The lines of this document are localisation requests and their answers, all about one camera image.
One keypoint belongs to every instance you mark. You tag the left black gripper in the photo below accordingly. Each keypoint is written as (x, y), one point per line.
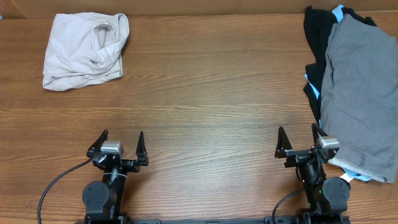
(134, 165)

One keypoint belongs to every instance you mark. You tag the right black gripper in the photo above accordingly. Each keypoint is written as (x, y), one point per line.
(284, 150)

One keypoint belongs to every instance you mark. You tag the grey shorts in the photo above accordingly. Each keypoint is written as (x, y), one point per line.
(359, 98)

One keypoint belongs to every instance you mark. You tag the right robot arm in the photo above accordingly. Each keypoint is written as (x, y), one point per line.
(327, 197)

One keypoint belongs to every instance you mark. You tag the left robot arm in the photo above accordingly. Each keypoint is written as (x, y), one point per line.
(103, 199)

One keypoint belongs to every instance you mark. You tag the beige folded garment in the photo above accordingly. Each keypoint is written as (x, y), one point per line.
(84, 49)

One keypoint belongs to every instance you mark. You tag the black garment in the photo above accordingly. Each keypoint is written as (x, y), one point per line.
(317, 37)

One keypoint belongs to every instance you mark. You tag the light blue garment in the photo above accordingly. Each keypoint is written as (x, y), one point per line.
(337, 12)

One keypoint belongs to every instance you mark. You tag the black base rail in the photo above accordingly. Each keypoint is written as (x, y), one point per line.
(265, 220)

